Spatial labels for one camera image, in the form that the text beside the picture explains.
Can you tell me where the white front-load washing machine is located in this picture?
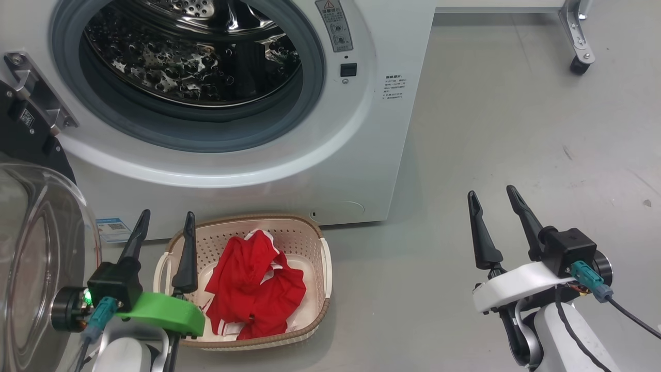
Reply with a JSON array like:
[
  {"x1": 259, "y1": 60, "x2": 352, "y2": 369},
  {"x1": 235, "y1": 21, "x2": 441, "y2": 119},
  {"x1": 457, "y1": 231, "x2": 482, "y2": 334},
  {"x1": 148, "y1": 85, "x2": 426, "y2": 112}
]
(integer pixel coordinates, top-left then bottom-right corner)
[{"x1": 0, "y1": 0, "x2": 437, "y2": 241}]

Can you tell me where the red and white garment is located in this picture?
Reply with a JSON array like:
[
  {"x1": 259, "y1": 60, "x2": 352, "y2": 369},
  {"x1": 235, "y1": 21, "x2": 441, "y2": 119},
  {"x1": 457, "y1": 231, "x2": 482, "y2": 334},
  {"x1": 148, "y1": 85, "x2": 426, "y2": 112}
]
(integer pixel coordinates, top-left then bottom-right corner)
[{"x1": 204, "y1": 230, "x2": 307, "y2": 341}]

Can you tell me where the metal door hinge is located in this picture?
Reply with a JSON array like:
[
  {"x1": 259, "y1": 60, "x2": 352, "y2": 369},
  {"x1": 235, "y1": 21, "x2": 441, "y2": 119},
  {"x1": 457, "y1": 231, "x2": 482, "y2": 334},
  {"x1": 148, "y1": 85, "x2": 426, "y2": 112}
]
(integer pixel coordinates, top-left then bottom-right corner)
[{"x1": 4, "y1": 52, "x2": 80, "y2": 136}]

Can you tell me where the small black text sticker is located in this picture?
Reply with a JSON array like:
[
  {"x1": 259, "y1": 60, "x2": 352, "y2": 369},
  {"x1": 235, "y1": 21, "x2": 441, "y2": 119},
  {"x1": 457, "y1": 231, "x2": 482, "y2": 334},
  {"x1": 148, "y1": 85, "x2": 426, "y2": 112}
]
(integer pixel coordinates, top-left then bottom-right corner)
[{"x1": 383, "y1": 74, "x2": 408, "y2": 101}]

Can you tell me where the round white filter cover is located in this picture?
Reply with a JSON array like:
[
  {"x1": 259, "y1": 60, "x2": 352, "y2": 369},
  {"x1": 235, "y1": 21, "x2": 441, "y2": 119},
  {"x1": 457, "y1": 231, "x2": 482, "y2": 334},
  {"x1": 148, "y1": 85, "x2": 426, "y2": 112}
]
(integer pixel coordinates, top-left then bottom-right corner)
[{"x1": 310, "y1": 201, "x2": 366, "y2": 224}]

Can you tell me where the teal plug camera cable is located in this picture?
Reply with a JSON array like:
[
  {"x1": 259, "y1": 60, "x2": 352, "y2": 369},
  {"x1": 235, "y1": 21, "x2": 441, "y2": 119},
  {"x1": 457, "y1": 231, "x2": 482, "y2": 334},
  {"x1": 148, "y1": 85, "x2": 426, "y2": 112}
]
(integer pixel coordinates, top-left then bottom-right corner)
[
  {"x1": 570, "y1": 260, "x2": 661, "y2": 341},
  {"x1": 75, "y1": 297, "x2": 120, "y2": 372}
]

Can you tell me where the blue energy label sticker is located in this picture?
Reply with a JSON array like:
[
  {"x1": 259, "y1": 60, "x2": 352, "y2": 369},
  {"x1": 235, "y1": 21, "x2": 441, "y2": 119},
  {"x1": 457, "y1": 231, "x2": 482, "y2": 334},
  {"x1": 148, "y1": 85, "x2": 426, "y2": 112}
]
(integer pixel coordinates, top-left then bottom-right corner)
[{"x1": 96, "y1": 217, "x2": 133, "y2": 244}]

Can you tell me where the cream perforated laundry basket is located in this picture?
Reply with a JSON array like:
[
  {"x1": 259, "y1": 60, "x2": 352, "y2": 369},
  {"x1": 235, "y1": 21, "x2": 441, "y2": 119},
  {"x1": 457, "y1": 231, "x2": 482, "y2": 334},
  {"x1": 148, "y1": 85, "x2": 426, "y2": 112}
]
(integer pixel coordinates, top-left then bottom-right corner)
[{"x1": 153, "y1": 213, "x2": 333, "y2": 352}]

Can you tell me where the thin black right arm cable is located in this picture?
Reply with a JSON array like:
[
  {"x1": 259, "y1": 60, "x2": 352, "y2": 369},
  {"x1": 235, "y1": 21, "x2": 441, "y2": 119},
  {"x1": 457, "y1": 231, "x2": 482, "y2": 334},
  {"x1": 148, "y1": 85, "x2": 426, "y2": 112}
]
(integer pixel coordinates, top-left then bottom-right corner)
[{"x1": 554, "y1": 286, "x2": 604, "y2": 372}]

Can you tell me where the white cabinet panel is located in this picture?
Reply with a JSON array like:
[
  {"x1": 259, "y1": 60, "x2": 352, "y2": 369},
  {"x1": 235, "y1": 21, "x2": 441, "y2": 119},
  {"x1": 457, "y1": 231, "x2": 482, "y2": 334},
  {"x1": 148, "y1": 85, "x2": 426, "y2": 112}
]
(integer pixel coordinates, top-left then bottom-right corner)
[{"x1": 435, "y1": 0, "x2": 566, "y2": 14}]

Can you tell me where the grey warning sticker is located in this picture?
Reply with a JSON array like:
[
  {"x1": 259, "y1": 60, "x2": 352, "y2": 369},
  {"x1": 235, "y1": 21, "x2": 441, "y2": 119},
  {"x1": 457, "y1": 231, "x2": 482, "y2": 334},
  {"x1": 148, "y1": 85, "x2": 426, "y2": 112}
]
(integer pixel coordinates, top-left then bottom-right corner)
[{"x1": 316, "y1": 0, "x2": 354, "y2": 53}]

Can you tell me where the washing machine door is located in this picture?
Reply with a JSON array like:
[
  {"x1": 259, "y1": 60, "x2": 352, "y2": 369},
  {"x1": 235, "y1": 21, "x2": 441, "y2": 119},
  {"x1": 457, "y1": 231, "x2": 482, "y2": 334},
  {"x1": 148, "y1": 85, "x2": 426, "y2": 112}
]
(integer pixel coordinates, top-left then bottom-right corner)
[{"x1": 0, "y1": 80, "x2": 103, "y2": 372}]

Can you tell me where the teal plug right camera cable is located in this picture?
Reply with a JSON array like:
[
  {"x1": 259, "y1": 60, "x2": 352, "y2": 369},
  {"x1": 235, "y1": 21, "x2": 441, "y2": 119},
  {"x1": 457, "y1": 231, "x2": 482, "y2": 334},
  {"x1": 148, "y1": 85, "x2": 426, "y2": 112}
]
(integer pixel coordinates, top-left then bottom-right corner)
[{"x1": 570, "y1": 260, "x2": 661, "y2": 341}]

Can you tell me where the metal cabinet leg bracket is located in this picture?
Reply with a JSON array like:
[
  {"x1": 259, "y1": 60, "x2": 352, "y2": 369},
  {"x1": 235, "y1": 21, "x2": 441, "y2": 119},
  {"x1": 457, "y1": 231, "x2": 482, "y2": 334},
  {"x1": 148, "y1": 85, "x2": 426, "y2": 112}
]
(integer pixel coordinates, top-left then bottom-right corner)
[{"x1": 559, "y1": 0, "x2": 596, "y2": 65}]

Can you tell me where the teal plug left camera cable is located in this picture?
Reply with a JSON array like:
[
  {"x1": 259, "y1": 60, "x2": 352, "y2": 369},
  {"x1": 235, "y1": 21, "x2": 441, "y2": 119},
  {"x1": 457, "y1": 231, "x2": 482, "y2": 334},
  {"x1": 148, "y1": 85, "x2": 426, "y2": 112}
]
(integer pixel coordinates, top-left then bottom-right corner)
[{"x1": 75, "y1": 297, "x2": 120, "y2": 372}]

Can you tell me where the perforated steel washer drum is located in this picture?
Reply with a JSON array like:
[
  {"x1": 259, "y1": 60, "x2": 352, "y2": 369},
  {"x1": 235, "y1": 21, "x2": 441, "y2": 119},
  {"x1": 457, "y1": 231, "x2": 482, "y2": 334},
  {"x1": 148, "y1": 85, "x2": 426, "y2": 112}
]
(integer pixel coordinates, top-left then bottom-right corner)
[{"x1": 83, "y1": 0, "x2": 303, "y2": 109}]

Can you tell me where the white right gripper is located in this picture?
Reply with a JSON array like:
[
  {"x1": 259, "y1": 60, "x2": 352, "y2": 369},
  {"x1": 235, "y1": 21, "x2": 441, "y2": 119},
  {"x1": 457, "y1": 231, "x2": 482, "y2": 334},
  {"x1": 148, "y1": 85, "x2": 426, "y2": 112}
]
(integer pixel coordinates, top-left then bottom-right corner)
[{"x1": 467, "y1": 185, "x2": 577, "y2": 365}]

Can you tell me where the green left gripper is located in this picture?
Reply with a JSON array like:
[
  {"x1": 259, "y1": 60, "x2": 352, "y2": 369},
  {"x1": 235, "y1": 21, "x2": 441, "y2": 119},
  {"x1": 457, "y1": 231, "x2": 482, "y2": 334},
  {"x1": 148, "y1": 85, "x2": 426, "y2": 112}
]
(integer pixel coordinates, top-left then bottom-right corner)
[{"x1": 115, "y1": 209, "x2": 206, "y2": 372}]

